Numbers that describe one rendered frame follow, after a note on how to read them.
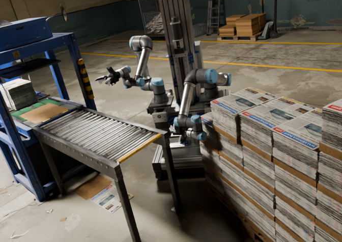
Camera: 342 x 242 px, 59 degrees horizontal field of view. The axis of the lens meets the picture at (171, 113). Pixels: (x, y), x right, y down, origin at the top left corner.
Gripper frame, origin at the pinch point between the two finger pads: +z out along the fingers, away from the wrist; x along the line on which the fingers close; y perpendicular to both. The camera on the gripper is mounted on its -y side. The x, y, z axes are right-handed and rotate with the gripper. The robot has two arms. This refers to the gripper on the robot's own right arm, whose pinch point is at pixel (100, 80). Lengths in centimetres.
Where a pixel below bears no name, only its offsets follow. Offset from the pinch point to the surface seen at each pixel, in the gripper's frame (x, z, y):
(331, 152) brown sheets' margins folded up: -174, 29, -9
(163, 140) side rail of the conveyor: -57, -3, 43
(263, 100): -126, -26, 1
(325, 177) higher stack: -174, 27, 7
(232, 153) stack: -114, -8, 38
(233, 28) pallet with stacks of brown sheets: 137, -619, 112
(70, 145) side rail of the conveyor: 8, 37, 45
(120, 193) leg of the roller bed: -52, 46, 60
